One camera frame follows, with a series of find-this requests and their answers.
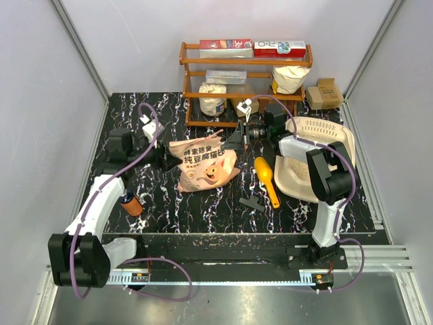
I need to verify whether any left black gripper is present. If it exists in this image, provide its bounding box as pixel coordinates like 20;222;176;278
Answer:
128;135;183;173

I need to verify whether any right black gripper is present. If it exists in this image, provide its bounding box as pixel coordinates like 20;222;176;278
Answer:
221;118;271;150

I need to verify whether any pink cat litter bag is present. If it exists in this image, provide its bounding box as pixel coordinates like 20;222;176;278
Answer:
169;129;240;192

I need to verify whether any yellow plastic litter scoop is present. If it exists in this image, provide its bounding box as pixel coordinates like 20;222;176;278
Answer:
254;157;280;209

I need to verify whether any black bag clip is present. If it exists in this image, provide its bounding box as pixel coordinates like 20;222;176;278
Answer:
239;196;265;212

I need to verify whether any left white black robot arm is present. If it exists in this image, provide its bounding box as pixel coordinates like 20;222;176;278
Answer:
48;129;182;288

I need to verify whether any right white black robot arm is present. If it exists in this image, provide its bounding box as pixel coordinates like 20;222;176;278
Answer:
223;103;359;268

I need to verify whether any silver box middle shelf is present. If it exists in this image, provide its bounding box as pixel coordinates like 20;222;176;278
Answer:
205;70;248;85

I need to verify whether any beige litter box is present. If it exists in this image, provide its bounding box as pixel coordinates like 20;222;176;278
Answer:
273;116;356;203

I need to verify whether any dark brown box under shelf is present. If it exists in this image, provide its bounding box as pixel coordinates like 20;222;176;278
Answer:
269;100;298;116

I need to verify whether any red silver box left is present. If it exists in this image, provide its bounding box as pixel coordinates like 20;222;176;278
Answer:
199;39;253;58

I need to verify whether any red white box right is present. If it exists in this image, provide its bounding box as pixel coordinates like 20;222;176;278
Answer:
253;41;306;58

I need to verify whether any white bag lower shelf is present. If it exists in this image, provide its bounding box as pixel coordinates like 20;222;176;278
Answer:
199;83;227;117

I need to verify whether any orange spray bottle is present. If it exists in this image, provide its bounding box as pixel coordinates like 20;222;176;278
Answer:
119;190;143;217

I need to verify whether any wooden shelf rack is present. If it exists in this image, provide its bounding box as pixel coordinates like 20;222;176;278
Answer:
179;42;313;128

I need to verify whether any white paper bag on shelf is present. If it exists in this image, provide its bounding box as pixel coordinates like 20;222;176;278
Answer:
271;66;310;94

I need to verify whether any brown cardboard boxes right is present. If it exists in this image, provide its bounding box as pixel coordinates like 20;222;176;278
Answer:
306;78;344;110

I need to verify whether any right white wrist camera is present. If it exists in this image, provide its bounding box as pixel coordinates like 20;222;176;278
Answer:
236;98;252;122

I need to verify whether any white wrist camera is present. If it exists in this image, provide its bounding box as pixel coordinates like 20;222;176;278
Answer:
236;98;252;122
139;115;164;142

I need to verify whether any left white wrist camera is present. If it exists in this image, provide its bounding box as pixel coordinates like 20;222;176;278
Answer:
139;115;164;142

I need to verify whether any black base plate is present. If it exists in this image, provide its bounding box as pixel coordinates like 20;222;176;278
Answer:
107;233;348;270

